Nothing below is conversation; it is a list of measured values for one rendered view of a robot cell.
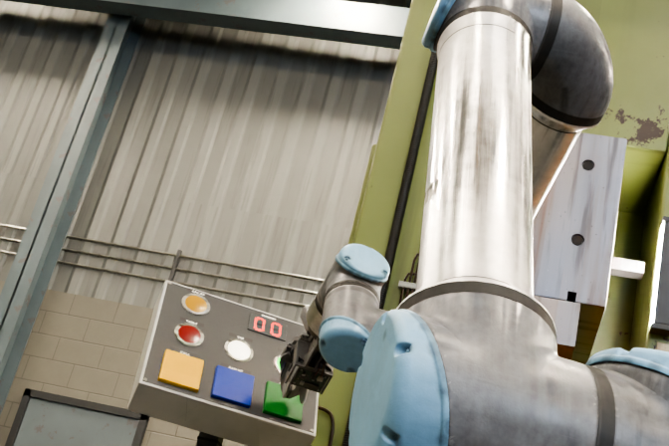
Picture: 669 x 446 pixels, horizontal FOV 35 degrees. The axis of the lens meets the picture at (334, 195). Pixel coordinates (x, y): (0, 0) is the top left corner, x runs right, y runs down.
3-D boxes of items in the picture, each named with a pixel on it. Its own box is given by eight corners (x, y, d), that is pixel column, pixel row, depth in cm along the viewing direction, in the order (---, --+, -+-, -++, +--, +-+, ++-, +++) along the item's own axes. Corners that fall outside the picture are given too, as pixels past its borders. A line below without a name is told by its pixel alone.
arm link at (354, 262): (338, 267, 167) (343, 229, 176) (310, 320, 174) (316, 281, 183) (392, 287, 169) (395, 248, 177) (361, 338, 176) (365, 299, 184)
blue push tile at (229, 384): (251, 406, 192) (255, 375, 198) (212, 394, 190) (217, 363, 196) (247, 412, 193) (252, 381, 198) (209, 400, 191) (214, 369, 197)
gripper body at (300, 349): (281, 384, 184) (306, 339, 177) (285, 349, 191) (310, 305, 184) (322, 397, 186) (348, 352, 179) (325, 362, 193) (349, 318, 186)
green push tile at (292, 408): (302, 421, 193) (305, 391, 199) (264, 409, 192) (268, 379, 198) (299, 427, 194) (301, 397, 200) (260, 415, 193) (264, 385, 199)
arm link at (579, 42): (642, 6, 136) (453, 356, 175) (553, -24, 135) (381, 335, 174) (656, 48, 127) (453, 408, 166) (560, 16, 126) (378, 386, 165)
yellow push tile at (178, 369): (198, 389, 190) (204, 359, 196) (158, 377, 188) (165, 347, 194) (195, 395, 191) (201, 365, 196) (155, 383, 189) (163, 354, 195)
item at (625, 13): (666, 151, 243) (684, -13, 263) (490, 126, 251) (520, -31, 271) (639, 231, 282) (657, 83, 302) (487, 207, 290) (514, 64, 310)
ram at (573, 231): (648, 315, 212) (667, 143, 228) (459, 282, 219) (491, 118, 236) (622, 375, 249) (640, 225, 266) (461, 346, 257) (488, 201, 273)
